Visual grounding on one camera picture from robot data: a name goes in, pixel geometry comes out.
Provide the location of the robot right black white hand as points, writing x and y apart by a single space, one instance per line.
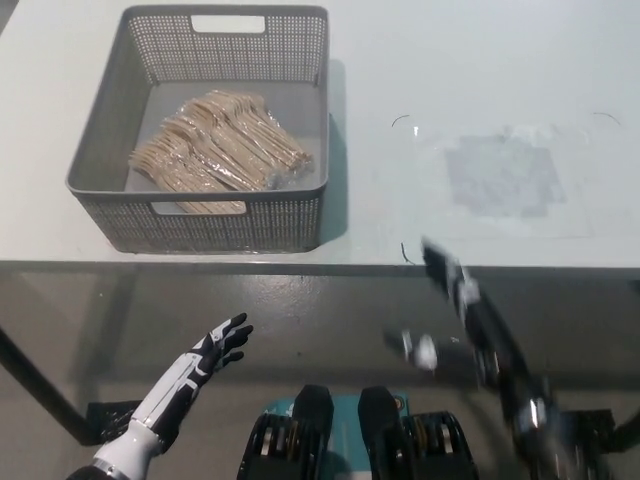
475 310

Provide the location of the clear bag of wooden forks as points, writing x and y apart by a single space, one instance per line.
215 150

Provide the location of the robot left white black hand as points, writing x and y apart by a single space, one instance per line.
185 380

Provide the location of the black floor foot plate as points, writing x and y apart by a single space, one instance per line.
107 420
595 432

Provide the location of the robot left black body block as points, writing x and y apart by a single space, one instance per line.
312 412

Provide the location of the grey perforated plastic basket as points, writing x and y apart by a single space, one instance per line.
280 220

